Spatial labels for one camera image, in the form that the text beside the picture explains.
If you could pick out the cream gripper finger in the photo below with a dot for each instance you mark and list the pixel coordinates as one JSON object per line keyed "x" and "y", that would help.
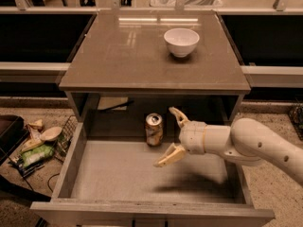
{"x": 180, "y": 117}
{"x": 173, "y": 154}

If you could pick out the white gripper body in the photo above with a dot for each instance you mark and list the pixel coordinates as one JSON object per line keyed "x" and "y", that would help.
{"x": 192, "y": 136}

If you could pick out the orange soda can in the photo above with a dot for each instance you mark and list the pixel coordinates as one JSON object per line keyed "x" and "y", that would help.
{"x": 154, "y": 129}

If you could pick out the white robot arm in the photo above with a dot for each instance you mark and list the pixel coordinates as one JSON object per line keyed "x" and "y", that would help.
{"x": 246, "y": 142}

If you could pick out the grey cabinet with glossy top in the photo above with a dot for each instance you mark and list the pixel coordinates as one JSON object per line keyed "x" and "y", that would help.
{"x": 125, "y": 53}

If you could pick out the open grey top drawer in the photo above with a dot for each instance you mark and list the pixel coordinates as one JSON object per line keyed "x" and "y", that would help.
{"x": 115, "y": 183}

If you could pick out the white ceramic bowl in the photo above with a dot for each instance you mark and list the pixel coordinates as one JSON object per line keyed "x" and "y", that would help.
{"x": 181, "y": 41}

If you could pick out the beige bowl on floor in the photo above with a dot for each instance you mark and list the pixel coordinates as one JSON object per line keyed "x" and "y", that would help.
{"x": 51, "y": 134}

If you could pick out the green snack bag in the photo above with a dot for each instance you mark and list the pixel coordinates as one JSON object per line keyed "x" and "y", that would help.
{"x": 36, "y": 155}

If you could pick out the yellow sponge piece on floor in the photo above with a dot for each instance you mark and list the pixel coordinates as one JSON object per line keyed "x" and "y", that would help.
{"x": 37, "y": 125}

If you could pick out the black bin on floor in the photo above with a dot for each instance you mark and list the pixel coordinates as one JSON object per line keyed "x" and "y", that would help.
{"x": 12, "y": 133}

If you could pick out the black wire basket right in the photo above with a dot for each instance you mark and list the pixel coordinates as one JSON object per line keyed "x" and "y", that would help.
{"x": 296, "y": 116}

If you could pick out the black wire basket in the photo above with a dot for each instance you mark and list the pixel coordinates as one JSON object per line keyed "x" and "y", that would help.
{"x": 64, "y": 141}
{"x": 296, "y": 116}

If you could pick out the black wire basket left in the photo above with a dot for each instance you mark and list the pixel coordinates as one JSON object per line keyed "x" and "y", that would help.
{"x": 64, "y": 141}

